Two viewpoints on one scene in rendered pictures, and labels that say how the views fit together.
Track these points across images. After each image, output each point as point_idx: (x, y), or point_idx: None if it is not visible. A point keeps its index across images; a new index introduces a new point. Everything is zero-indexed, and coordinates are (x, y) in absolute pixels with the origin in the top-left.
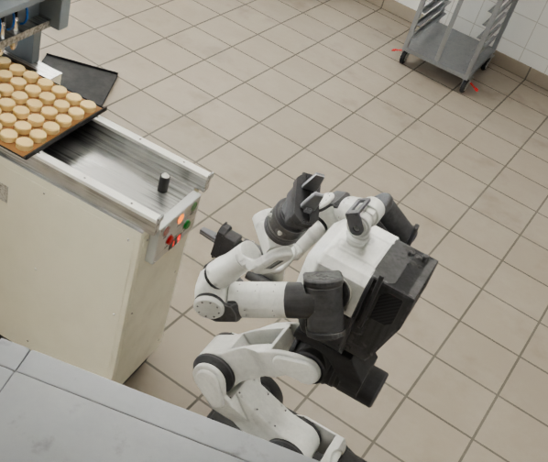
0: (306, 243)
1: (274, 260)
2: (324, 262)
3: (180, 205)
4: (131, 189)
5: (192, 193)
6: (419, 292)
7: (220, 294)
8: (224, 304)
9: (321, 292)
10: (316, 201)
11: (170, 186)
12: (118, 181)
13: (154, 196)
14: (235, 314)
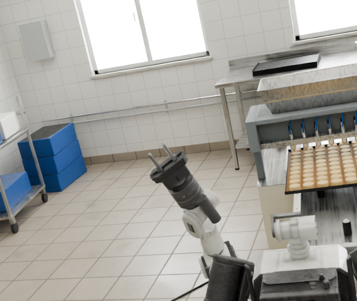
0: None
1: (184, 221)
2: (258, 257)
3: (343, 245)
4: (330, 228)
5: None
6: (273, 298)
7: (206, 258)
8: (203, 266)
9: (212, 263)
10: (151, 160)
11: None
12: (330, 223)
13: (336, 235)
14: (208, 277)
